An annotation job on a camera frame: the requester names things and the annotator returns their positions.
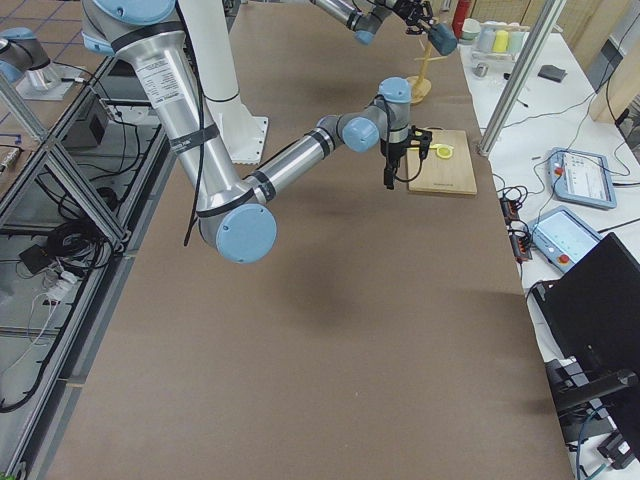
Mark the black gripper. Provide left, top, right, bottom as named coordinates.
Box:
left=392, top=0, right=434, bottom=35
left=383, top=125, right=432, bottom=190

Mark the dark teal mug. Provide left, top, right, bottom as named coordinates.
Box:
left=427, top=23, right=458, bottom=56

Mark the wooden cup rack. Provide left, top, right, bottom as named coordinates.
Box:
left=406, top=43, right=445, bottom=105

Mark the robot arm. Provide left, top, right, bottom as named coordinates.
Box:
left=82, top=1, right=430, bottom=264
left=310, top=0, right=438, bottom=45

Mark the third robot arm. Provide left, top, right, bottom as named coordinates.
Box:
left=1, top=27, right=71, bottom=101

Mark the grey plastic cup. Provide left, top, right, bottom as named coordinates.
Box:
left=476, top=26, right=496, bottom=53

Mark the small metal cup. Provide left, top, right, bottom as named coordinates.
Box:
left=473, top=62, right=489, bottom=78

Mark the yellow plastic cup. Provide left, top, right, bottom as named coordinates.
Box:
left=492, top=29, right=509, bottom=54

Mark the light blue cup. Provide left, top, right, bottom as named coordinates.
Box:
left=507, top=30, right=525, bottom=56

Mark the white bowl stack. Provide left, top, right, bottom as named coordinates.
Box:
left=460, top=18, right=481, bottom=42

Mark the bamboo cutting board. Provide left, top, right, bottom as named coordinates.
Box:
left=406, top=129, right=477, bottom=196

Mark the black square pad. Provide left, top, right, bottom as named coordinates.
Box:
left=537, top=64, right=567, bottom=83

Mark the blue teach pendant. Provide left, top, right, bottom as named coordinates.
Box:
left=548, top=147, right=617, bottom=210
left=529, top=206, right=602, bottom=273

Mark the black monitor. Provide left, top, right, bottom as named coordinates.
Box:
left=529, top=231, right=640, bottom=436

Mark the black monitor stand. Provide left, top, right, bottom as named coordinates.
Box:
left=545, top=359, right=639, bottom=443

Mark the aluminium frame post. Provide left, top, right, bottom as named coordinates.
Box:
left=477, top=0, right=566, bottom=157

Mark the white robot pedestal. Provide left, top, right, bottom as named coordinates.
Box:
left=177, top=0, right=268, bottom=164

